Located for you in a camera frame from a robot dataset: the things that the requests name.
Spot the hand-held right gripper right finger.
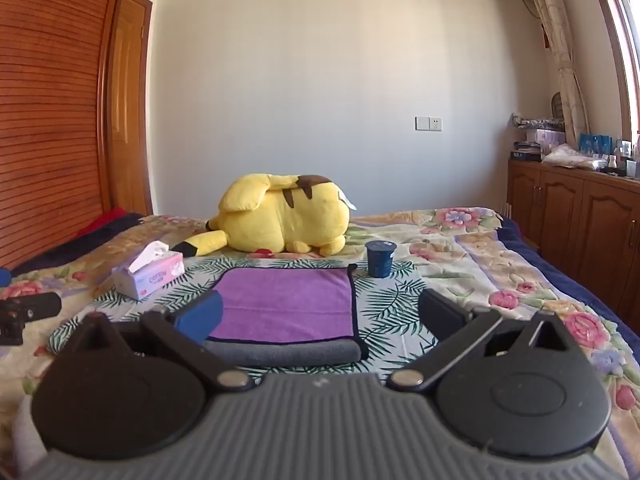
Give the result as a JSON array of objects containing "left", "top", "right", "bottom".
[{"left": 387, "top": 288, "right": 576, "bottom": 392}]

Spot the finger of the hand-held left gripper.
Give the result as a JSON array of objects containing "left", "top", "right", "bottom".
[{"left": 0, "top": 292, "right": 62, "bottom": 347}]

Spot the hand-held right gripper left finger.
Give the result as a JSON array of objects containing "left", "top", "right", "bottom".
[{"left": 64, "top": 290, "right": 252, "bottom": 394}]

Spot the grey towel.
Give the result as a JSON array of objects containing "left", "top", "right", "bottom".
[{"left": 204, "top": 337, "right": 363, "bottom": 367}]

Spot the floral bed blanket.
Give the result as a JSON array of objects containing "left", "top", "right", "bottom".
[{"left": 0, "top": 206, "right": 640, "bottom": 480}]

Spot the pink tissue box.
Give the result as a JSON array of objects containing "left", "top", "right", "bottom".
[{"left": 111, "top": 241, "right": 185, "bottom": 302}]

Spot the dark blue cloth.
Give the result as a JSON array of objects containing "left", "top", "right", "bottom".
[{"left": 10, "top": 212, "right": 146, "bottom": 278}]

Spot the dark blue cup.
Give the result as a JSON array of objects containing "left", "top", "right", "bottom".
[{"left": 364, "top": 240, "right": 398, "bottom": 279}]

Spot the red cloth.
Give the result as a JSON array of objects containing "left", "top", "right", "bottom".
[{"left": 75, "top": 207, "right": 132, "bottom": 239}]

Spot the yellow plush toy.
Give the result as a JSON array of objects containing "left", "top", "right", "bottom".
[{"left": 171, "top": 173, "right": 357, "bottom": 258}]

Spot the wooden cabinet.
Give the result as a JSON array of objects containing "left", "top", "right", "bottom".
[{"left": 506, "top": 159, "right": 640, "bottom": 333}]

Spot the wooden louvred wardrobe door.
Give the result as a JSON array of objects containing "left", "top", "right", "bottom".
[{"left": 0, "top": 0, "right": 132, "bottom": 271}]

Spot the stack of boxes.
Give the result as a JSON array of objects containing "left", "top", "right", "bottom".
[{"left": 509, "top": 113, "right": 568, "bottom": 163}]

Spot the clear plastic bag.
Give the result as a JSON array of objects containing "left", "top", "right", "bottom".
[{"left": 541, "top": 143, "right": 610, "bottom": 170}]

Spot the wooden room door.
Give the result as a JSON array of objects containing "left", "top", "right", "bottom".
[{"left": 107, "top": 0, "right": 155, "bottom": 217}]

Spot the blue gift box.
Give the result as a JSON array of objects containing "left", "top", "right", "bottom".
[{"left": 578, "top": 133, "right": 613, "bottom": 157}]

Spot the beige patterned curtain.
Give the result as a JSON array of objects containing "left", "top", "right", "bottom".
[{"left": 516, "top": 0, "right": 592, "bottom": 147}]

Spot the wooden window frame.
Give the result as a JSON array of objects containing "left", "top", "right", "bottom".
[{"left": 582, "top": 0, "right": 640, "bottom": 147}]

